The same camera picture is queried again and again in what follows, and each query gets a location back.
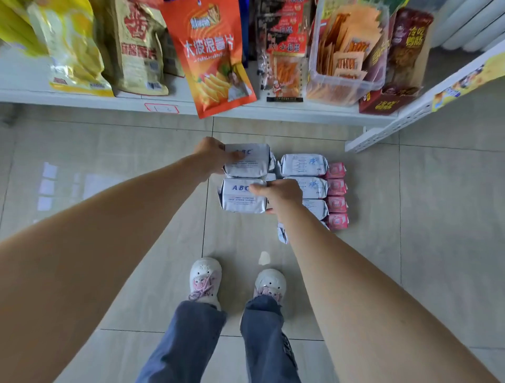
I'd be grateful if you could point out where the person's right forearm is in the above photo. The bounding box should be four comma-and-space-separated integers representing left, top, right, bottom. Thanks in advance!
276, 205, 500, 383

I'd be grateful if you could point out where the person's right hand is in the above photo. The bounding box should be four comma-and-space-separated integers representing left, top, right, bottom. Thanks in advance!
248, 178, 305, 216

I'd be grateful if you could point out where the person's leg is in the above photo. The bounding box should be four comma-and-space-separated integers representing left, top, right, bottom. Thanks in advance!
136, 300, 228, 383
239, 296, 302, 383

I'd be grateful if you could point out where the person's left forearm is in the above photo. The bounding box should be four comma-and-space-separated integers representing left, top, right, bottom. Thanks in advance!
0, 152, 208, 383

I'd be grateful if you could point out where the person's left hand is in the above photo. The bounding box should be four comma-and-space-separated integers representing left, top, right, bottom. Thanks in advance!
192, 137, 246, 182

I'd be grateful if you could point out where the long white pad packet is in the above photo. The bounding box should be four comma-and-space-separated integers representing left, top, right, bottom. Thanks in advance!
277, 220, 330, 245
301, 199, 329, 221
294, 176, 329, 200
276, 154, 329, 177

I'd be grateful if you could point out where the beige snack bag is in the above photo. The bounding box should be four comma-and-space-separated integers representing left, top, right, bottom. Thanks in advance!
161, 31, 185, 78
100, 0, 169, 97

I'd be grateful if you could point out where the red bordered paper label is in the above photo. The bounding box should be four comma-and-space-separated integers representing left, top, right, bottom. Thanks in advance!
144, 102, 180, 114

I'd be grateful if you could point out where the white radiator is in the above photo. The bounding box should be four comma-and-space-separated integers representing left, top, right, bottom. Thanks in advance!
432, 0, 505, 52

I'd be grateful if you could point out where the white metal shelf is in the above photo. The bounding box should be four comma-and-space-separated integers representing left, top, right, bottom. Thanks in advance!
0, 0, 399, 127

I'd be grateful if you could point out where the orange chip bag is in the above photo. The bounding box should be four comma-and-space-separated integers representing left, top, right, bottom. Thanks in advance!
159, 0, 257, 119

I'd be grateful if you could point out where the plain yellow snack bag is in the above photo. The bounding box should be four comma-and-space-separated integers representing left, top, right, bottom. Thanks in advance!
0, 0, 48, 56

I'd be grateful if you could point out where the person's right leg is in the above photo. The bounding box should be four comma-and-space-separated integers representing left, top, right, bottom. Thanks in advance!
239, 296, 302, 383

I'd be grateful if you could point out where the white perforated rack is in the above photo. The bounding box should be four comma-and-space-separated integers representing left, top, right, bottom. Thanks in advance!
345, 39, 505, 154

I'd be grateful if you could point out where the person's right shoe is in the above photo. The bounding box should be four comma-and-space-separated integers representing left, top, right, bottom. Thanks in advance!
252, 269, 288, 305

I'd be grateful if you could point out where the person's left leg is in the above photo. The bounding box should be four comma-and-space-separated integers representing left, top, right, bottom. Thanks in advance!
136, 300, 228, 383

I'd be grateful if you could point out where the row of red strip packets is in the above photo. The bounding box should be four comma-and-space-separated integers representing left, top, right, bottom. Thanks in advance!
254, 0, 312, 103

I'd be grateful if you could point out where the person's shoe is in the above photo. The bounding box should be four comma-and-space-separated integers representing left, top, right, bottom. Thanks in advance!
188, 257, 223, 310
252, 269, 288, 305

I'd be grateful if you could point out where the yellow chip bag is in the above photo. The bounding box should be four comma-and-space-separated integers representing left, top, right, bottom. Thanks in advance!
27, 0, 115, 97

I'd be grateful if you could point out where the brown snack box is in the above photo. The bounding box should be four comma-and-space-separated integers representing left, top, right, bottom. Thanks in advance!
359, 7, 435, 116

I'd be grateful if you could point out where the person's left shoe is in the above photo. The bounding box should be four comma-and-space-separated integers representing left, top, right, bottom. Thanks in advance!
188, 257, 223, 310

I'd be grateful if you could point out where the clear box of orange sachets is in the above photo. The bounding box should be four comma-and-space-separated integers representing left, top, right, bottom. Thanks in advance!
306, 0, 389, 107

